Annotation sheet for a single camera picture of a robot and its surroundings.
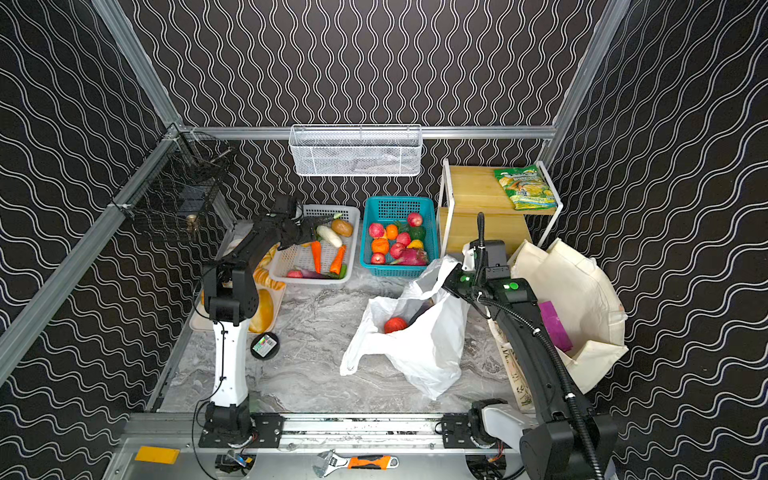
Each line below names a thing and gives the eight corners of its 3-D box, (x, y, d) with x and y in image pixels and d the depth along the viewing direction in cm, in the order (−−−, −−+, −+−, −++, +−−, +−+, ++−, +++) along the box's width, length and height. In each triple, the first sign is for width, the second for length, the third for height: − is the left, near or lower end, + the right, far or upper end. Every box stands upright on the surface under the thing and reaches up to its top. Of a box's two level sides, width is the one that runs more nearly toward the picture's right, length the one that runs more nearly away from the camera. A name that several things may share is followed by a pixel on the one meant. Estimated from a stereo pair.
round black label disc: (249, 360, 88) (246, 357, 86) (257, 336, 93) (254, 332, 91) (276, 360, 88) (274, 357, 86) (282, 336, 93) (280, 332, 91)
